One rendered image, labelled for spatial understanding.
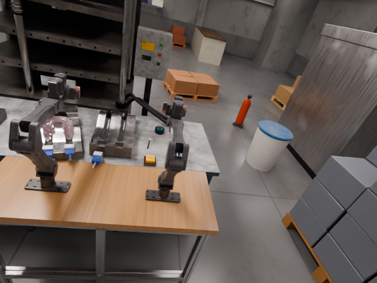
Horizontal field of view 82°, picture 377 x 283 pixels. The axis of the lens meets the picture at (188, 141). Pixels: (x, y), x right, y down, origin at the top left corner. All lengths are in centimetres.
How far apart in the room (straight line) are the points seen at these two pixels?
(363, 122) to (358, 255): 164
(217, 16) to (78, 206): 1063
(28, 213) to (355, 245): 213
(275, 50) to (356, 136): 816
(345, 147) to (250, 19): 912
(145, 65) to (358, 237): 220
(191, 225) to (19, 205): 82
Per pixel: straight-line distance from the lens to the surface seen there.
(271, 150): 309
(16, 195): 137
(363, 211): 212
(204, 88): 480
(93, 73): 216
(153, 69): 214
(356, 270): 225
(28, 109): 207
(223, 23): 1137
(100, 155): 145
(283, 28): 1102
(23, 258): 210
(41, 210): 127
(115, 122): 168
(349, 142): 340
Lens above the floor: 176
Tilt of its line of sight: 32 degrees down
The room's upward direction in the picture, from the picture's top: 16 degrees clockwise
